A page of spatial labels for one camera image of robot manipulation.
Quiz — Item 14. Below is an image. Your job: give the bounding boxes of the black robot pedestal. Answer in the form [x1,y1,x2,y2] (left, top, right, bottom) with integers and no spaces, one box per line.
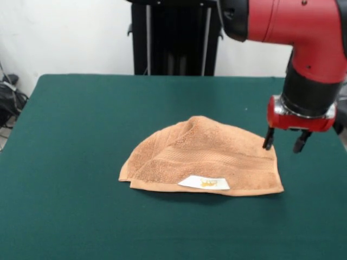
[126,0,227,76]

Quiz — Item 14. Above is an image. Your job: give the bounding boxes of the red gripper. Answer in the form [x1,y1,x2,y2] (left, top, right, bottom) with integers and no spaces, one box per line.
[262,94,337,154]

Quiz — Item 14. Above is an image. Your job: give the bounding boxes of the black cable tangle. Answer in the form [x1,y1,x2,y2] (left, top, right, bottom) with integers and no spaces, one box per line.
[0,73,29,128]

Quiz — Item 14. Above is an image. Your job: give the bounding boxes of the dark green table cloth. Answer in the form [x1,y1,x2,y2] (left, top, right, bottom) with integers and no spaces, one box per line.
[0,73,347,260]

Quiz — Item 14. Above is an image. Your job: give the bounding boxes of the tan terry towel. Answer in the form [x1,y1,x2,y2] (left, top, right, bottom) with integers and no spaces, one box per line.
[118,115,285,196]

